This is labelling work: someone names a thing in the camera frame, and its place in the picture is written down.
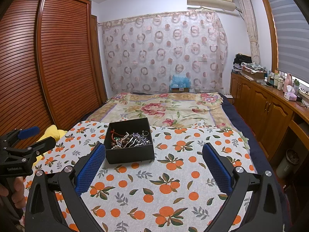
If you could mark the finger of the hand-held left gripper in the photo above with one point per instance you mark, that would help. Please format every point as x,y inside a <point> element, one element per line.
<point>29,131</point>
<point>43,145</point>

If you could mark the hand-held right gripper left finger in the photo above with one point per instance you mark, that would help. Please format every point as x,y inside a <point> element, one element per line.
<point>91,166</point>

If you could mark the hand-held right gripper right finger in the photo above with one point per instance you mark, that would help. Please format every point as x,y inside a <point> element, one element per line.
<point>217,169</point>

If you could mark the black square box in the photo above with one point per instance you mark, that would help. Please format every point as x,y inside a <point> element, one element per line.
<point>130,154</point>

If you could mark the person's left hand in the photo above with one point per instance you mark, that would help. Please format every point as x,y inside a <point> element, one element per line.
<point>19,191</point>

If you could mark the yellow plush toy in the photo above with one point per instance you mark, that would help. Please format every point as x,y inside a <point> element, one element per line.
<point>52,133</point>

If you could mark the dark blue bed sheet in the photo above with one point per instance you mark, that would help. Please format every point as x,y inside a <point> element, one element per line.
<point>241,125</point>

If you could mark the orange fruit print cloth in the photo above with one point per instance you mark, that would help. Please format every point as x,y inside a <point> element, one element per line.
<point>169,186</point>

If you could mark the grey trash can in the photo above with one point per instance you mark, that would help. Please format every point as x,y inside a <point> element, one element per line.
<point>287,164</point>

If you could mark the brown slatted wardrobe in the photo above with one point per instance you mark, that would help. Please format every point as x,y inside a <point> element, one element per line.
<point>60,65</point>

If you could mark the long wooden cabinet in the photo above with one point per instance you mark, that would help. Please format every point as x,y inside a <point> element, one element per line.
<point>260,106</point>

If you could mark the floral blanket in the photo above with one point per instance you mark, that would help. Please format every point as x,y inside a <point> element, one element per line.
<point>157,108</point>

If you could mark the small cardboard box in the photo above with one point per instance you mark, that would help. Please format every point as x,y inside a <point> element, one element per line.
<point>180,89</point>

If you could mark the blue wrapping bundle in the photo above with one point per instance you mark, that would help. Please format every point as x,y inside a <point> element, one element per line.
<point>179,81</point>

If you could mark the pink tissue box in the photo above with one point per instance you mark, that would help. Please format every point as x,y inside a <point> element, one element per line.
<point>290,94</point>

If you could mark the row of toiletry bottles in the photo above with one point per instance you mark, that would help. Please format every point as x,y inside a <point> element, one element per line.
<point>275,79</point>

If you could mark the stack of folded clothes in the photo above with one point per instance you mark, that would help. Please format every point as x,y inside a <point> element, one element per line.
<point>248,66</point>

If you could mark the pink bottle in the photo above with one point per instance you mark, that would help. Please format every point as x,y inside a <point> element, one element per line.
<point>288,83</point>

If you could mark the circle pattern sheer curtain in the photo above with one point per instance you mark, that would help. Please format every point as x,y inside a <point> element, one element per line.
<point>157,53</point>

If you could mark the beige tied curtain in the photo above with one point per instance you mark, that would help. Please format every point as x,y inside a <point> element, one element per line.
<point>251,29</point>

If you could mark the grey window blind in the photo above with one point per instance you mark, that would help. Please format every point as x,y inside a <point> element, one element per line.
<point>289,29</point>

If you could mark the wooden window frame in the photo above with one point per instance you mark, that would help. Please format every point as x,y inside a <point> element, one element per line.
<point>268,29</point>

